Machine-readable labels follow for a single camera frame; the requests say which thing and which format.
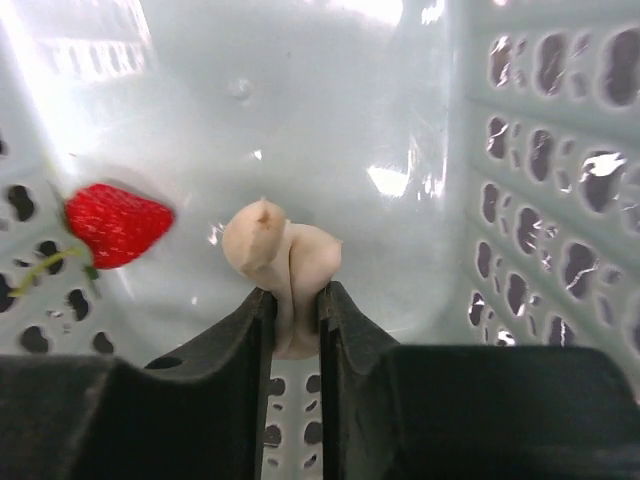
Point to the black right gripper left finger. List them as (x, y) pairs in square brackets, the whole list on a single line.
[(197, 412)]

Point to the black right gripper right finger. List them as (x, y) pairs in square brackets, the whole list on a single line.
[(404, 411)]

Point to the white garlic bulb toy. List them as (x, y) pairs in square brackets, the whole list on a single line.
[(294, 262)]

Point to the red strawberry toy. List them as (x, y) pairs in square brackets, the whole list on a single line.
[(114, 227)]

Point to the light blue plastic basket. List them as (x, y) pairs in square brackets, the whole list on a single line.
[(479, 160)]

